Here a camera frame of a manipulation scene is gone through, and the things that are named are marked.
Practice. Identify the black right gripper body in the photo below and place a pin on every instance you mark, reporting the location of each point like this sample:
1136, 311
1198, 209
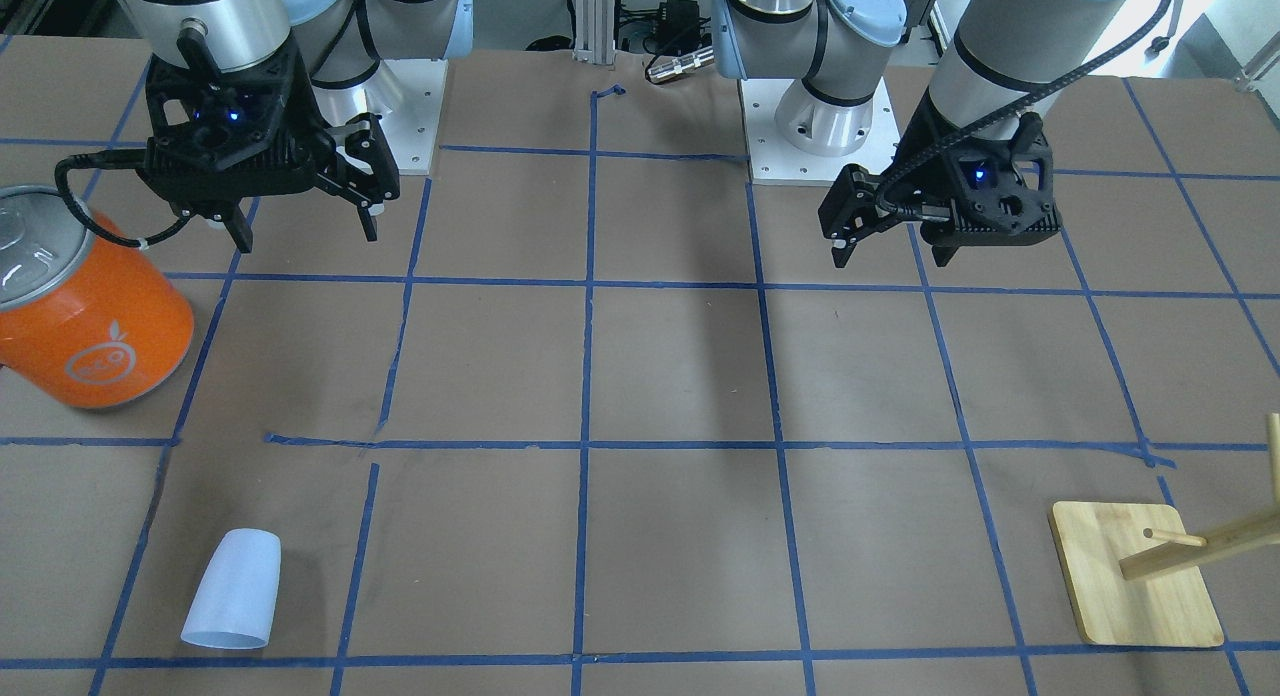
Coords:
352, 162

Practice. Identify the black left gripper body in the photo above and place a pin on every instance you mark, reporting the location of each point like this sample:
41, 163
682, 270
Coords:
918, 163

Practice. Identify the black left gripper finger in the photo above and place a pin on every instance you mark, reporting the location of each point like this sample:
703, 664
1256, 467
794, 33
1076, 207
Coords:
850, 213
943, 242

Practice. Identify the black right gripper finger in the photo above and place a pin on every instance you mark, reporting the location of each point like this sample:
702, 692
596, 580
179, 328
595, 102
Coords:
237, 226
354, 162

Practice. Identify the light blue plastic cup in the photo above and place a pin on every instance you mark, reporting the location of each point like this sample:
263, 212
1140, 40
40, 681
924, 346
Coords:
234, 604

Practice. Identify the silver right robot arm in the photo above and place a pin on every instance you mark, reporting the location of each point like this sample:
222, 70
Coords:
341, 41

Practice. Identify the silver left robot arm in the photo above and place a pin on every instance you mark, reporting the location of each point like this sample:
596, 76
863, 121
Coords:
1005, 58

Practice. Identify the orange can with silver lid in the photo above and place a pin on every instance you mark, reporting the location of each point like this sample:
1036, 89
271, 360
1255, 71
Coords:
92, 324

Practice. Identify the silver cylindrical connector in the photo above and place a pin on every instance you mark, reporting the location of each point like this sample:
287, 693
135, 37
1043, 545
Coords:
680, 66

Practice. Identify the wooden mug tree stand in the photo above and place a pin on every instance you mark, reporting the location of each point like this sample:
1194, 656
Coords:
1133, 571

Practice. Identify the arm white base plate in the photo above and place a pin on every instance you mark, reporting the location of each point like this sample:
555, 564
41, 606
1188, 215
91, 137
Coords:
408, 96
830, 141

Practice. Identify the black power adapter with cables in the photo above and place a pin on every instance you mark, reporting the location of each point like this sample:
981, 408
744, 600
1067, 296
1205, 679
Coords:
673, 27

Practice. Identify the aluminium frame post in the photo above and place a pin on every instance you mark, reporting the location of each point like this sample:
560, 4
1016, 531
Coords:
594, 25

